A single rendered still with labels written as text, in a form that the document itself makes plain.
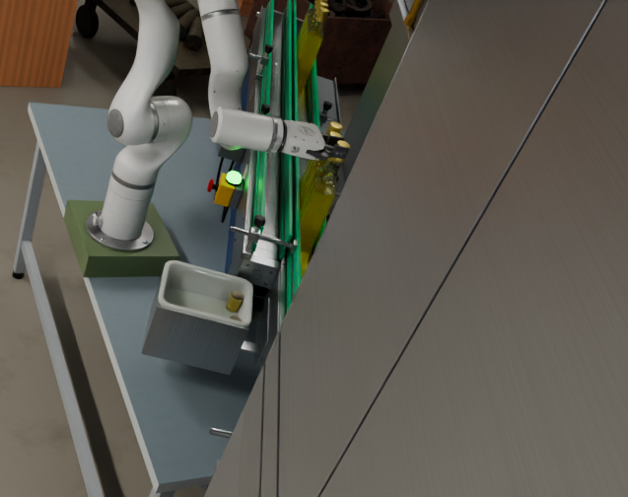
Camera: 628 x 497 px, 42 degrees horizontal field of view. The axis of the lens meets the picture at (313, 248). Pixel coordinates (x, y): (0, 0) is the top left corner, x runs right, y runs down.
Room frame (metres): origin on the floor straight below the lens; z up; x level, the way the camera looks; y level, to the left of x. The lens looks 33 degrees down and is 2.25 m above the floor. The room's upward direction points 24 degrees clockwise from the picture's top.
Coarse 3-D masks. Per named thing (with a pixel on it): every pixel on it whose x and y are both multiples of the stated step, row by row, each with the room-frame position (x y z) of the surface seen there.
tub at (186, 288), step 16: (176, 272) 1.59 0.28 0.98; (192, 272) 1.60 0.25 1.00; (208, 272) 1.61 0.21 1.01; (160, 288) 1.48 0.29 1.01; (176, 288) 1.59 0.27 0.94; (192, 288) 1.60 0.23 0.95; (208, 288) 1.61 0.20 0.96; (224, 288) 1.62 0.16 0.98; (240, 288) 1.63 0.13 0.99; (176, 304) 1.54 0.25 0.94; (192, 304) 1.56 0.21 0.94; (208, 304) 1.59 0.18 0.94; (224, 304) 1.61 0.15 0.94; (224, 320) 1.47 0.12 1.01
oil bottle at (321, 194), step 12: (324, 180) 1.82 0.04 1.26; (312, 192) 1.81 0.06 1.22; (324, 192) 1.80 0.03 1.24; (312, 204) 1.80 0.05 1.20; (324, 204) 1.81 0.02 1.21; (300, 216) 1.83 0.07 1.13; (312, 216) 1.80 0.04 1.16; (324, 216) 1.81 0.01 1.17; (312, 228) 1.81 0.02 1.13; (312, 240) 1.81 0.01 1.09
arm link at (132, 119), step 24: (144, 0) 1.84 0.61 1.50; (144, 24) 1.86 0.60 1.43; (168, 24) 1.87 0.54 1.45; (144, 48) 1.85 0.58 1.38; (168, 48) 1.87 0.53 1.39; (144, 72) 1.83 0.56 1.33; (168, 72) 1.87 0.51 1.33; (120, 96) 1.81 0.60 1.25; (144, 96) 1.81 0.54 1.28; (120, 120) 1.77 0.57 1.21; (144, 120) 1.79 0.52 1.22
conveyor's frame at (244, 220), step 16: (256, 16) 3.40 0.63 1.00; (256, 32) 3.25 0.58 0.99; (256, 48) 3.03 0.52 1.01; (256, 64) 2.84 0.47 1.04; (256, 96) 2.56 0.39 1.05; (256, 112) 2.45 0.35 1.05; (240, 208) 2.00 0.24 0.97; (240, 224) 1.90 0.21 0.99; (240, 240) 1.81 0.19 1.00; (240, 256) 1.71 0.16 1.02; (256, 288) 1.74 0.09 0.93; (272, 288) 1.67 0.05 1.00; (272, 304) 1.61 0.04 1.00; (272, 320) 1.55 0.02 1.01; (272, 336) 1.49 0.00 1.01
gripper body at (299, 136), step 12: (288, 120) 1.80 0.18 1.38; (288, 132) 1.74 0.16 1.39; (300, 132) 1.76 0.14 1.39; (312, 132) 1.78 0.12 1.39; (288, 144) 1.71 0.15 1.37; (300, 144) 1.73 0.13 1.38; (312, 144) 1.74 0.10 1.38; (324, 144) 1.76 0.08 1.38; (300, 156) 1.73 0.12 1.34; (312, 156) 1.74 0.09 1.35
